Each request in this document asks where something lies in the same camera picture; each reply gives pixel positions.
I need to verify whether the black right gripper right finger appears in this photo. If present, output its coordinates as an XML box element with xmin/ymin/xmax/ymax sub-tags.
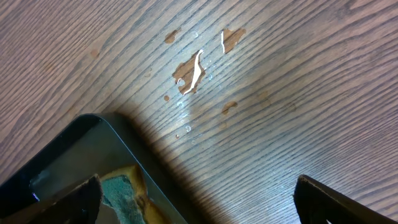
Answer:
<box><xmin>294</xmin><ymin>175</ymin><xmax>397</xmax><ymax>224</ymax></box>

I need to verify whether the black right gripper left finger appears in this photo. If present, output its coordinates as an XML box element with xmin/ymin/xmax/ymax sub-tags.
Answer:
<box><xmin>1</xmin><ymin>174</ymin><xmax>103</xmax><ymax>224</ymax></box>

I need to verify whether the green and yellow sponge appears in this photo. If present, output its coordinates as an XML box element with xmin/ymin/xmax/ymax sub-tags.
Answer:
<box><xmin>100</xmin><ymin>164</ymin><xmax>171</xmax><ymax>224</ymax></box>

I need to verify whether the black water tray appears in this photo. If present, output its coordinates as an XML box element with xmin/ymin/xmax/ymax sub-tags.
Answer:
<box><xmin>1</xmin><ymin>114</ymin><xmax>202</xmax><ymax>223</ymax></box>

